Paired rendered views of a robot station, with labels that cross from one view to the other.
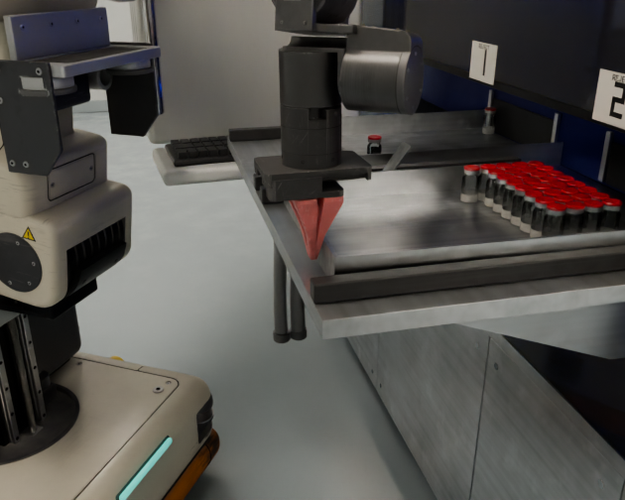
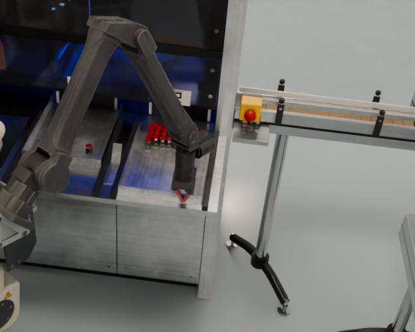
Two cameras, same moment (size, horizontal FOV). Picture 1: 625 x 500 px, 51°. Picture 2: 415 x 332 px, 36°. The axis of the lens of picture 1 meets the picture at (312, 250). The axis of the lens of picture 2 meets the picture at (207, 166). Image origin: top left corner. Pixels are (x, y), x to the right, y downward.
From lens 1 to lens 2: 176 cm
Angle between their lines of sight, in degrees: 64
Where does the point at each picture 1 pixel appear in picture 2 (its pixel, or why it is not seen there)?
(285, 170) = (190, 184)
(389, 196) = (130, 166)
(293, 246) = (163, 203)
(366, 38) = (203, 139)
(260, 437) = not seen: outside the picture
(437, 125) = (45, 114)
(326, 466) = not seen: hidden behind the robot
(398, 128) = (39, 127)
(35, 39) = not seen: outside the picture
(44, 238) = (16, 290)
